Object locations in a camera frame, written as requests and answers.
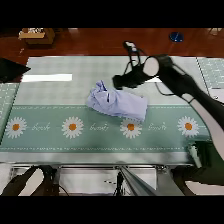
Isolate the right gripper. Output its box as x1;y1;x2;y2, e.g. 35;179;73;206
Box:
112;64;148;90

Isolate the light blue shirt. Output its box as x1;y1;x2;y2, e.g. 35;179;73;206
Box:
85;79;149;122

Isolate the brown cardboard box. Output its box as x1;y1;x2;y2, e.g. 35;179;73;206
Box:
17;28;56;46

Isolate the black cable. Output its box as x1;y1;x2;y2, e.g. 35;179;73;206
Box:
153;81;188;98

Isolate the silver frame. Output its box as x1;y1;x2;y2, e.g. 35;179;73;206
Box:
0;162;201;197

